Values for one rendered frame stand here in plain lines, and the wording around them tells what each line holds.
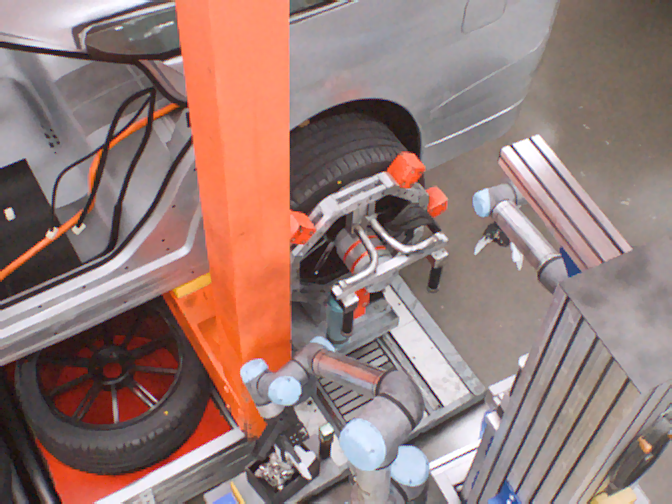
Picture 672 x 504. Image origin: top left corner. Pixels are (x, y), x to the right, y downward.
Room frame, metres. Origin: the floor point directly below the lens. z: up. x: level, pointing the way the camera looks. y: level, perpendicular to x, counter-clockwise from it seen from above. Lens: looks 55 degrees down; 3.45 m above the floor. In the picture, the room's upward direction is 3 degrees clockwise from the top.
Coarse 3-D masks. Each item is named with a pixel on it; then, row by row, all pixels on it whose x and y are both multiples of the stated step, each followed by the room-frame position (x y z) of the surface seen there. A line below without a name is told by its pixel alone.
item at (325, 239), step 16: (368, 176) 1.95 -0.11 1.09; (336, 192) 1.88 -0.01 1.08; (384, 208) 2.02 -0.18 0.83; (400, 208) 2.04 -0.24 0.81; (336, 224) 1.96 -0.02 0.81; (320, 240) 1.88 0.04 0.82; (304, 256) 1.84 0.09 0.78; (320, 256) 1.88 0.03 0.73; (336, 256) 1.96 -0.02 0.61; (304, 272) 1.85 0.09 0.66; (320, 272) 1.88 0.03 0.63; (336, 272) 1.89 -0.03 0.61
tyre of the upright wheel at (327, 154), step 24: (336, 120) 2.11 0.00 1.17; (360, 120) 2.14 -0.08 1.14; (312, 144) 2.00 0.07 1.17; (336, 144) 2.00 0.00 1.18; (360, 144) 2.01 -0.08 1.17; (384, 144) 2.05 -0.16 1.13; (312, 168) 1.91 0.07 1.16; (336, 168) 1.90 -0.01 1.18; (360, 168) 1.92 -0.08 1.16; (384, 168) 1.98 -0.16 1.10; (312, 192) 1.83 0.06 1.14
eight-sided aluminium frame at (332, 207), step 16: (384, 176) 1.93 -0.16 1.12; (352, 192) 1.86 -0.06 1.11; (368, 192) 1.86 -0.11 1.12; (384, 192) 1.88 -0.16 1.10; (400, 192) 1.91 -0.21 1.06; (416, 192) 1.95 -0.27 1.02; (320, 208) 1.80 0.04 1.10; (336, 208) 1.79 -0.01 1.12; (352, 208) 1.81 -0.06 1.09; (320, 224) 1.76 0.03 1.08; (400, 240) 1.99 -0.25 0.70; (416, 240) 1.97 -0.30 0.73; (304, 288) 1.77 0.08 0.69; (320, 288) 1.80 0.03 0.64
